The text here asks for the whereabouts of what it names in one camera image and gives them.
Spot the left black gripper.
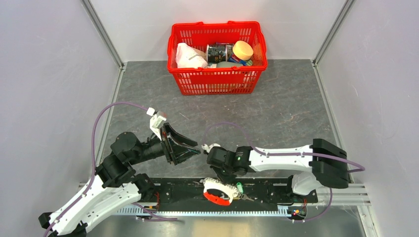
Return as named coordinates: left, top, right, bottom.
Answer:
left=129, top=122, right=202, bottom=164

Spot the keyring with red fob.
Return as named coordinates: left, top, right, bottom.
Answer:
left=202, top=178, right=239, bottom=206

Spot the green capped key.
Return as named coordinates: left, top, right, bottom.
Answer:
left=236, top=182, right=254, bottom=201

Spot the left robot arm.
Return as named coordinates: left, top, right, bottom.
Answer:
left=38, top=122, right=200, bottom=237

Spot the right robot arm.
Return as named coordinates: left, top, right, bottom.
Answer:
left=202, top=139, right=349, bottom=202

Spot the red plastic shopping basket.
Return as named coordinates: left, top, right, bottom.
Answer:
left=167, top=21, right=268, bottom=95

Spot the white crumpled bag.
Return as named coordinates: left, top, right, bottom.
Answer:
left=175, top=42, right=208, bottom=69

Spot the grey round lid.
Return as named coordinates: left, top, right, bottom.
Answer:
left=216, top=61, right=243, bottom=68

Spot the black printed can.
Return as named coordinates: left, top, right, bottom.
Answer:
left=206, top=43, right=233, bottom=64

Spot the blue snack packet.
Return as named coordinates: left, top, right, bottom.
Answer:
left=228, top=54, right=253, bottom=66

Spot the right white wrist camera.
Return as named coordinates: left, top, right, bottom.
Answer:
left=201, top=143, right=221, bottom=155

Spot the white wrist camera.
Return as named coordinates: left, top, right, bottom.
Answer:
left=147, top=108, right=167, bottom=141
left=201, top=143, right=221, bottom=155

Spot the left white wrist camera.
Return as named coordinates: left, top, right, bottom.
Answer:
left=147, top=108, right=167, bottom=141

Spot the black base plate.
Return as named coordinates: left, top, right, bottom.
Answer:
left=113, top=177, right=319, bottom=212

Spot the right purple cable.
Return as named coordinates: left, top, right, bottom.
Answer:
left=200, top=121, right=366, bottom=223

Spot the purple cable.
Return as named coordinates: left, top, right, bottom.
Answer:
left=200, top=121, right=366, bottom=223
left=42, top=101, right=150, bottom=237

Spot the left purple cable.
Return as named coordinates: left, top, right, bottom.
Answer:
left=42, top=101, right=150, bottom=237

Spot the slotted cable duct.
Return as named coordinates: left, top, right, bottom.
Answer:
left=112, top=205, right=292, bottom=218

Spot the left aluminium corner post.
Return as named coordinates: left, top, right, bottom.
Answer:
left=80, top=0, right=125, bottom=69

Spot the aluminium corner post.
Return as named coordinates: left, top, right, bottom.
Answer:
left=80, top=0, right=125, bottom=69
left=312, top=0, right=356, bottom=67

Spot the right aluminium corner post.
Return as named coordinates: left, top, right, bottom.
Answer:
left=312, top=0, right=356, bottom=67

